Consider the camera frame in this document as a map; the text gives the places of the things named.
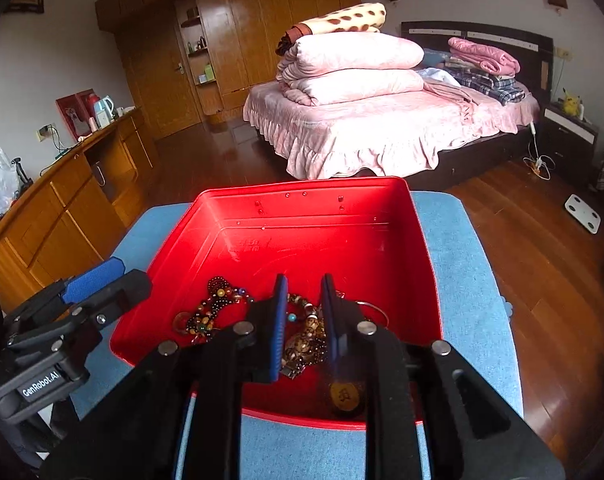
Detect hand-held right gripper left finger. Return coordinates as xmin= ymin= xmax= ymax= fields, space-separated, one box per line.
xmin=42 ymin=274 xmax=289 ymax=480

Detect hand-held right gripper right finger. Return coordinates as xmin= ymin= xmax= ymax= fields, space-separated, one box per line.
xmin=321 ymin=274 xmax=565 ymax=480

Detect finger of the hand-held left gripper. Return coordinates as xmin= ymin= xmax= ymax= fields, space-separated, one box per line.
xmin=4 ymin=257 xmax=125 ymax=325
xmin=4 ymin=269 xmax=153 ymax=361

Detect multicolour bead bracelet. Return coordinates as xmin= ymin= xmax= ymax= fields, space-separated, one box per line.
xmin=284 ymin=294 xmax=327 ymax=326

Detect patterned wooden bead bracelet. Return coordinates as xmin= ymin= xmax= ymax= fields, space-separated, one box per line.
xmin=282 ymin=320 xmax=330 ymax=366

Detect silver bangle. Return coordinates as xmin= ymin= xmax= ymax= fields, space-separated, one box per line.
xmin=354 ymin=300 xmax=390 ymax=328

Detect brown ring bangle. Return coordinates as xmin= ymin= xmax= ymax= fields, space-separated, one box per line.
xmin=174 ymin=310 xmax=205 ymax=336

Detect gold pendant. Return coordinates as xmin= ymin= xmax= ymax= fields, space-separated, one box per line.
xmin=331 ymin=379 xmax=369 ymax=420

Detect dark small bead strand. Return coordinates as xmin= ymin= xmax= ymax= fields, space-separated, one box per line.
xmin=182 ymin=275 xmax=255 ymax=346

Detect red tin box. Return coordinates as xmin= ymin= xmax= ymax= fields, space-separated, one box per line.
xmin=109 ymin=176 xmax=443 ymax=433

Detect wooden sideboard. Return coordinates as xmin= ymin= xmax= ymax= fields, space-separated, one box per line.
xmin=0 ymin=107 xmax=160 ymax=311

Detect red gift box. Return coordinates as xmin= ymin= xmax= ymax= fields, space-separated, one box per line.
xmin=56 ymin=91 xmax=100 ymax=141

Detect bed with pink cover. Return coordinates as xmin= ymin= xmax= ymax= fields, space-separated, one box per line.
xmin=243 ymin=80 xmax=540 ymax=181

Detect pink folded quilt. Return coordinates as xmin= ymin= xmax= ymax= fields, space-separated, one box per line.
xmin=277 ymin=35 xmax=425 ymax=86
xmin=277 ymin=67 xmax=425 ymax=106

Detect white cloth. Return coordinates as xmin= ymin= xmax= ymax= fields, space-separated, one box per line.
xmin=416 ymin=66 xmax=462 ymax=92

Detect white bathroom scale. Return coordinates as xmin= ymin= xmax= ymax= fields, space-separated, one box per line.
xmin=563 ymin=194 xmax=603 ymax=235

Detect plaid folded clothes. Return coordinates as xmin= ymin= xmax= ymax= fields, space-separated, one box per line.
xmin=444 ymin=60 xmax=525 ymax=106

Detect wooden wardrobe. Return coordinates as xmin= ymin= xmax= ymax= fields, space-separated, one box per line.
xmin=96 ymin=0 xmax=361 ymax=141

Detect dark nightstand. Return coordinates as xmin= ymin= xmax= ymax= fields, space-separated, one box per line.
xmin=537 ymin=102 xmax=600 ymax=181

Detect spotted folded blanket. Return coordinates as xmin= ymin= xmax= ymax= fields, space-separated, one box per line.
xmin=277 ymin=3 xmax=387 ymax=56

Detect pink folded clothes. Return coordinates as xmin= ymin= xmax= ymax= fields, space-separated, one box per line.
xmin=448 ymin=36 xmax=520 ymax=76

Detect dark wooden bed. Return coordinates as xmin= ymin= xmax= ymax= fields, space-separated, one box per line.
xmin=401 ymin=21 xmax=555 ymax=186

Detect yellow plush toy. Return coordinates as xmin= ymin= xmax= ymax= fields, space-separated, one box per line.
xmin=561 ymin=87 xmax=583 ymax=116

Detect power strip with white cable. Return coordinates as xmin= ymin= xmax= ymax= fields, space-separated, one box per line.
xmin=522 ymin=120 xmax=558 ymax=181

